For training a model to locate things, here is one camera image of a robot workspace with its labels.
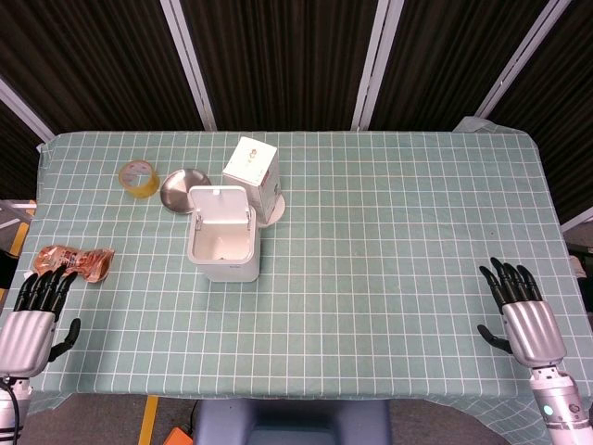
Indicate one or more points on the crumpled orange snack packet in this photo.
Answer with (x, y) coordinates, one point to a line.
(76, 263)

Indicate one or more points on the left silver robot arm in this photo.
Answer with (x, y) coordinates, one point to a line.
(11, 403)

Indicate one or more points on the green checkered tablecloth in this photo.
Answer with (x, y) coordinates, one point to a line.
(324, 278)

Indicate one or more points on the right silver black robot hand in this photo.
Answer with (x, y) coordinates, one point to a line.
(533, 331)

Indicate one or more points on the yellow adhesive tape roll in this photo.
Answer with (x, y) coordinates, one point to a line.
(138, 180)

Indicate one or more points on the white open-lid bin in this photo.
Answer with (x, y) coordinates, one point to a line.
(223, 232)

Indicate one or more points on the round stainless steel plate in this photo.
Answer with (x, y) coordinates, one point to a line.
(180, 192)

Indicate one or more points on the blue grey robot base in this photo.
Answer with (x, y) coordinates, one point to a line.
(292, 422)

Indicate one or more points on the round white coaster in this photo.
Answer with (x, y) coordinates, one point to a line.
(277, 211)

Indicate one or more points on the white printed carton box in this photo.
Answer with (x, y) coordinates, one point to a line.
(252, 178)

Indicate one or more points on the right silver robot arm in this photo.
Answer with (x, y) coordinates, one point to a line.
(563, 403)

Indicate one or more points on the orange box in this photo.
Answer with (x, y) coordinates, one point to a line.
(178, 436)

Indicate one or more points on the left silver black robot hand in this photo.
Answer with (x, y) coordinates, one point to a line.
(23, 336)

